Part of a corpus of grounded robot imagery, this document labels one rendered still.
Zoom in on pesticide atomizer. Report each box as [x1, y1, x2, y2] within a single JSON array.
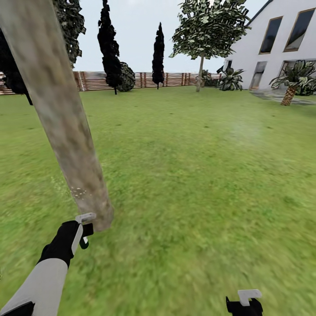
[[79, 237, 89, 249]]

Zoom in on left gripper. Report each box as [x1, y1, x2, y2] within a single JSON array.
[[81, 224, 93, 238]]

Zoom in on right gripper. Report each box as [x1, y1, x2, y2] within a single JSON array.
[[226, 296, 262, 316]]

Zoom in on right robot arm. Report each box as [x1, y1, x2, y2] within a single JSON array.
[[226, 289, 262, 316]]

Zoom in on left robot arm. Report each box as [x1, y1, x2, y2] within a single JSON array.
[[0, 213, 96, 316]]

